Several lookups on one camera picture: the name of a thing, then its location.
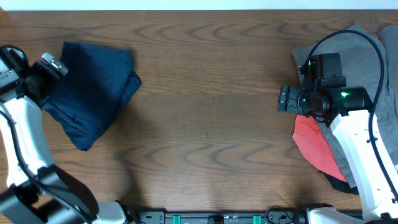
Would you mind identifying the dark blue shorts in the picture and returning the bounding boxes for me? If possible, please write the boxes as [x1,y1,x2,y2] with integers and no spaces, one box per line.
[42,42,142,151]

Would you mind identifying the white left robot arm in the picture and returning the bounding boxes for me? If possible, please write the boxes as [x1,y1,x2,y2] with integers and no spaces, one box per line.
[1,45,138,223]

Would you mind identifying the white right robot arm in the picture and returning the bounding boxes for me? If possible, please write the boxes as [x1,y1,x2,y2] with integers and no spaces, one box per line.
[277,85,397,223]

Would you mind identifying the red cloth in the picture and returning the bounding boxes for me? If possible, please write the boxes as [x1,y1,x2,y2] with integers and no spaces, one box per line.
[292,115,348,183]

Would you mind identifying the grey shorts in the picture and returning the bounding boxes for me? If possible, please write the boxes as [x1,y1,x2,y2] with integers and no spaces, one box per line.
[292,23,398,189]

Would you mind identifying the black garment under pile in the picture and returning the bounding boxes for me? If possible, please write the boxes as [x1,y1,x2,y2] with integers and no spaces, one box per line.
[324,173,359,195]

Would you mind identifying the grey garment at edge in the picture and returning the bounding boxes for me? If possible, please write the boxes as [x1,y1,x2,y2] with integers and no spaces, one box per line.
[378,25,397,94]

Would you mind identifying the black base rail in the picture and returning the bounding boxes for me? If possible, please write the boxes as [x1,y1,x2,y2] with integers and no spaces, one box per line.
[138,205,308,224]

